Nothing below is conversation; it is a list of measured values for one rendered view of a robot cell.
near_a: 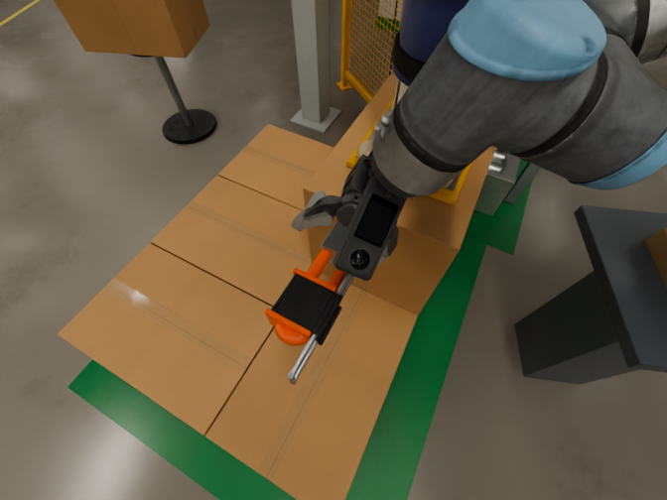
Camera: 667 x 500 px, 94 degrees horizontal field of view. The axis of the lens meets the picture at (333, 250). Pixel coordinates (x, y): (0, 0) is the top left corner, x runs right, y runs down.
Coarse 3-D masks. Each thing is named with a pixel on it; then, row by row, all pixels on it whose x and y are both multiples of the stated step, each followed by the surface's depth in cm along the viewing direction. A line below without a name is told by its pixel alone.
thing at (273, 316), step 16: (304, 272) 48; (288, 288) 47; (304, 288) 47; (320, 288) 47; (288, 304) 45; (304, 304) 45; (320, 304) 45; (272, 320) 46; (288, 320) 44; (304, 320) 44; (304, 336) 44
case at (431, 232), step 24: (384, 96) 100; (360, 120) 93; (336, 144) 87; (336, 168) 82; (480, 168) 82; (312, 192) 78; (336, 192) 77; (408, 216) 73; (432, 216) 73; (456, 216) 73; (312, 240) 97; (408, 240) 74; (432, 240) 70; (456, 240) 70; (384, 264) 88; (408, 264) 82; (432, 264) 77; (360, 288) 107; (384, 288) 98; (408, 288) 92; (432, 288) 86
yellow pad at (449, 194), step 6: (468, 168) 80; (462, 174) 78; (456, 180) 76; (462, 180) 77; (450, 186) 75; (456, 186) 76; (462, 186) 76; (438, 192) 75; (444, 192) 75; (450, 192) 75; (456, 192) 75; (438, 198) 76; (444, 198) 75; (450, 198) 74; (456, 198) 74
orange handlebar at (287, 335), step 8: (320, 256) 51; (328, 256) 52; (312, 264) 51; (320, 264) 51; (312, 272) 50; (320, 272) 50; (336, 272) 50; (336, 280) 49; (336, 288) 48; (280, 328) 45; (288, 328) 45; (280, 336) 45; (288, 336) 44; (296, 336) 44; (296, 344) 44
